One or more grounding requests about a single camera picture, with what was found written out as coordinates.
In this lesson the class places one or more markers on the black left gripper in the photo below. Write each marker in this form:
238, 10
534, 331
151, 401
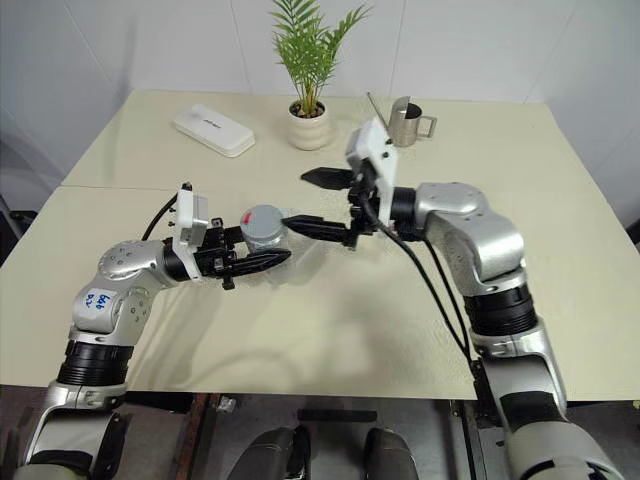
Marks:
215, 255

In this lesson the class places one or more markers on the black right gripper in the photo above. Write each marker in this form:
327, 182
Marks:
361, 210

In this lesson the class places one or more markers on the clear plastic jar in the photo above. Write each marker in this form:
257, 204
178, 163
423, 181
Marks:
296, 239

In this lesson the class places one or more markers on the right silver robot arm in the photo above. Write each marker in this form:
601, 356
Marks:
475, 225

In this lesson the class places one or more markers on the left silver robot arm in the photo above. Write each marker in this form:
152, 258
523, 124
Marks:
120, 261

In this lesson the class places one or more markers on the flat white box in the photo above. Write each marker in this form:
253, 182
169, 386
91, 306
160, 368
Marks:
214, 130

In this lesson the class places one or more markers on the white ribbed plant pot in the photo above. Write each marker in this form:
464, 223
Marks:
309, 129

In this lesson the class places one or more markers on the thin metal rod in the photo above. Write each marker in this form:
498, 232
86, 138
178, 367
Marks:
376, 107

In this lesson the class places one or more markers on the green palm plant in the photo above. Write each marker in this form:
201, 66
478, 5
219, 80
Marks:
312, 45

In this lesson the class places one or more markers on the black bar under table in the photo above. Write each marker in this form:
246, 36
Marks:
337, 416

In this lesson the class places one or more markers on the dark rounded shape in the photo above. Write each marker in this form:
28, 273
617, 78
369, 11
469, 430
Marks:
272, 452
390, 452

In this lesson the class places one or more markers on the dark object beside table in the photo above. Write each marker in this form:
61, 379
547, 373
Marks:
15, 235

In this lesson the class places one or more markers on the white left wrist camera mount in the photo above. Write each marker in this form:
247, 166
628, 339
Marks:
188, 215

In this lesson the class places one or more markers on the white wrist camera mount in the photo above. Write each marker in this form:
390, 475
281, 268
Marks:
380, 150
188, 215

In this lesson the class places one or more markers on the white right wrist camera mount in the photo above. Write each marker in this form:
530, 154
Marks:
380, 150

